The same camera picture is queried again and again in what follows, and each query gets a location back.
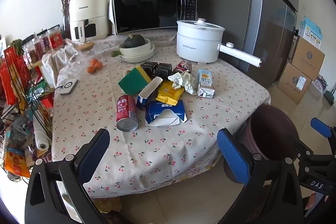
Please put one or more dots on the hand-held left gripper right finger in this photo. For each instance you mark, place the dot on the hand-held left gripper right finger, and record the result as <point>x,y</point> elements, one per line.
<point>233,158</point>

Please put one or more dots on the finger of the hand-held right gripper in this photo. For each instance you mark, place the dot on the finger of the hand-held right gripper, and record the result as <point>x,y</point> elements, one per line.
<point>307,150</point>
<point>320,128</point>

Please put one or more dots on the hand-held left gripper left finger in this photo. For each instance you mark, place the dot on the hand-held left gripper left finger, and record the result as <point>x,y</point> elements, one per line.
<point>94,155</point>

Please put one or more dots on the brown trash bin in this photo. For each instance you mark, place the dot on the brown trash bin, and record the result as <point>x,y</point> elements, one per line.
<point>273,132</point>

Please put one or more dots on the green yellow sponge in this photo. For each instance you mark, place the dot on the green yellow sponge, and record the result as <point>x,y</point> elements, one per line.
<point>134,81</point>

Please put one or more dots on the yellow snack packet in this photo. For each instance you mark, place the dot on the yellow snack packet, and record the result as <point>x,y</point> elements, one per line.
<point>170,92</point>

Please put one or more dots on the white tissue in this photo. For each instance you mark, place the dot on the white tissue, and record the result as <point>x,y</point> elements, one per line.
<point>176,80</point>

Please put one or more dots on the yellow floral cloth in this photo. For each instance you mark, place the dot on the yellow floral cloth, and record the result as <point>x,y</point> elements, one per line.
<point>195,171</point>

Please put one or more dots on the white printed bag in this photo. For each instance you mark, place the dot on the white printed bag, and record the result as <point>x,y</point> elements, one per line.
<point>320,84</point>

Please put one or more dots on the cardboard box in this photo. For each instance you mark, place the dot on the cardboard box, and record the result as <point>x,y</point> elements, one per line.
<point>292,83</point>
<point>308,57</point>

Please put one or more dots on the cherry print tablecloth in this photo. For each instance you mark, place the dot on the cherry print tablecloth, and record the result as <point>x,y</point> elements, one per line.
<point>183,140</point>

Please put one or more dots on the red drink can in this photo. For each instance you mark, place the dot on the red drink can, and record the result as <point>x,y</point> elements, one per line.
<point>127,113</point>

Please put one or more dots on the paper towel roll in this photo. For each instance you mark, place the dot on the paper towel roll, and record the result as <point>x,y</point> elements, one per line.
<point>42,137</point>

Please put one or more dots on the white square gadget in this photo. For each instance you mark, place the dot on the white square gadget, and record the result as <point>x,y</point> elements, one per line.
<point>68,87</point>

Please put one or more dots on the orange snack bag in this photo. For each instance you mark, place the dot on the orange snack bag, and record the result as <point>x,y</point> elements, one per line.
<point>15,163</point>

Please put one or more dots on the light blue milk carton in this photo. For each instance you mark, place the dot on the light blue milk carton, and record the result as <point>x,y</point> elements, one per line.
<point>205,81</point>

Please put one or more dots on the long white blue open carton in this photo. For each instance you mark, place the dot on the long white blue open carton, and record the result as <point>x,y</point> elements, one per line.
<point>148,92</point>

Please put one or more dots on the blue white flattened carton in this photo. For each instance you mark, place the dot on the blue white flattened carton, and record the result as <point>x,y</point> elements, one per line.
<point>165,111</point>

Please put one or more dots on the crumpled cream tissue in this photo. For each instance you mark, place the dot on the crumpled cream tissue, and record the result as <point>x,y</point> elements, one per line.
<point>190,85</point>

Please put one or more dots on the small orange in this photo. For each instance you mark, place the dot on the small orange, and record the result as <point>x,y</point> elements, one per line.
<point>98,65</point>
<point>93,61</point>
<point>90,69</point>

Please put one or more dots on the printed paper scrap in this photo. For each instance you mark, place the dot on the printed paper scrap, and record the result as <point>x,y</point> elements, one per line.
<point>127,72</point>

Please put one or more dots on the light blue printed box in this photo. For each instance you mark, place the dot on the light blue printed box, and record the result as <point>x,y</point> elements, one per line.
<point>312,29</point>

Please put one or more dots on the black ribbed plastic tray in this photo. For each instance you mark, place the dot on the black ribbed plastic tray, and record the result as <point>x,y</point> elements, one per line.
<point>164,69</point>
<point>148,67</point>

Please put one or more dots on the cartoon print can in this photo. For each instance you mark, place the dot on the cartoon print can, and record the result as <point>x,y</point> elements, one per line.
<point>183,67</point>

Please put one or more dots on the small green fruit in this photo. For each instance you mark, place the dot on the small green fruit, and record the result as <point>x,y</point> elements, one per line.
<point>115,53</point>

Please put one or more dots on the white ceramic plate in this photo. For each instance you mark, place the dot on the white ceramic plate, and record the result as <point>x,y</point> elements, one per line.
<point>141,60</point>

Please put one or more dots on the grey refrigerator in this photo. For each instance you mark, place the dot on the grey refrigerator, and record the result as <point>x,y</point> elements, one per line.
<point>273,29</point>

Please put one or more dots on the white ceramic bowl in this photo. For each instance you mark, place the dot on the white ceramic bowl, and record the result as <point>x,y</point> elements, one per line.
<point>136,50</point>

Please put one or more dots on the bundle of red packets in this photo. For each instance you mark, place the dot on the bundle of red packets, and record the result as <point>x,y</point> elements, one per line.
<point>14,74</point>

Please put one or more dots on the white electric pot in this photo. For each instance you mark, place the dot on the white electric pot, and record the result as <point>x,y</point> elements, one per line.
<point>197,48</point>

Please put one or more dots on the stacked white bowls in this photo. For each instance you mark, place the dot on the stacked white bowls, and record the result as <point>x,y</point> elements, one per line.
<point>151,52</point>

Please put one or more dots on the dark green pumpkin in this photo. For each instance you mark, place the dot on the dark green pumpkin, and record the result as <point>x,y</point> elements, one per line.
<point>134,41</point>

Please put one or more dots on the glass spice jar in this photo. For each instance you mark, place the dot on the glass spice jar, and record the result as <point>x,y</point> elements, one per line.
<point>43,43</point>
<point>32,52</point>

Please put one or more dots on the glass jar with red label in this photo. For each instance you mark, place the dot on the glass jar with red label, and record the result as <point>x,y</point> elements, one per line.
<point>55,39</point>

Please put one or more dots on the glass vase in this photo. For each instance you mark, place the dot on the glass vase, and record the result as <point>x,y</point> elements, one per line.
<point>65,22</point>

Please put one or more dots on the cream air fryer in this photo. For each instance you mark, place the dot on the cream air fryer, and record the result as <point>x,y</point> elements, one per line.
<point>89,11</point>

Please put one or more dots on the black microwave oven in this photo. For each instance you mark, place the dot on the black microwave oven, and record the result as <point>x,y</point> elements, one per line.
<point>147,8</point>

